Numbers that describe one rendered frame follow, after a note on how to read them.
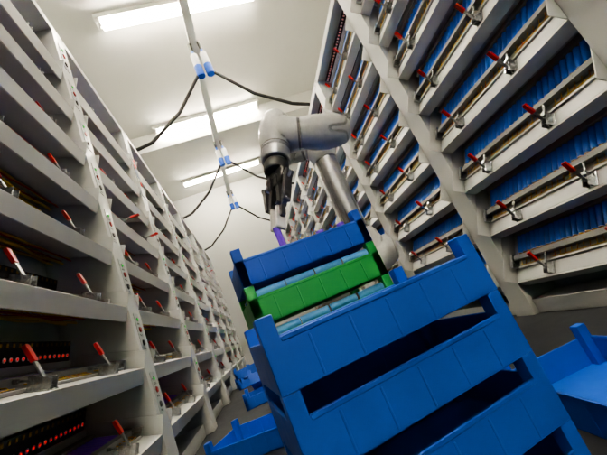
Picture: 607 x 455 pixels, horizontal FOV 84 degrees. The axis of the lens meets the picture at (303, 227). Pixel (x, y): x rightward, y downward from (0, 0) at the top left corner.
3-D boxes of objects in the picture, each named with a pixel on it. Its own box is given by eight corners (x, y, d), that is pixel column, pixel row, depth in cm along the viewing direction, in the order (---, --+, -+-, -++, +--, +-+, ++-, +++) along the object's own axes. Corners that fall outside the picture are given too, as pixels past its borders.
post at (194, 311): (230, 401, 234) (158, 183, 277) (228, 403, 225) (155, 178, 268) (201, 414, 229) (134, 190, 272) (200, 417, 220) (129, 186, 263)
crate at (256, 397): (297, 380, 198) (292, 366, 200) (301, 385, 179) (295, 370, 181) (248, 403, 191) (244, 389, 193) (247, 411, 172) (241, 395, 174)
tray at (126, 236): (158, 259, 180) (159, 242, 183) (109, 222, 123) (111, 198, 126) (118, 261, 177) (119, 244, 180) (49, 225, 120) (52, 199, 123)
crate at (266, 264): (343, 262, 93) (331, 236, 95) (372, 239, 75) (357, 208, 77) (238, 302, 84) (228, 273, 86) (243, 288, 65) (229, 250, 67)
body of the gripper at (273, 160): (294, 160, 101) (296, 184, 96) (277, 175, 106) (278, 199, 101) (274, 149, 97) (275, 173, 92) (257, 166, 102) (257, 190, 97)
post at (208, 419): (217, 425, 167) (126, 134, 210) (215, 431, 159) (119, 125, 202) (177, 445, 163) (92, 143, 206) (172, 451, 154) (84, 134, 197)
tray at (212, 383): (220, 385, 227) (220, 363, 232) (207, 401, 170) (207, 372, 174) (190, 388, 225) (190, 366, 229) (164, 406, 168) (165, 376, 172)
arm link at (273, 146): (278, 163, 110) (279, 178, 107) (255, 152, 105) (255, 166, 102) (296, 147, 104) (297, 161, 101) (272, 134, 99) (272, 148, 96)
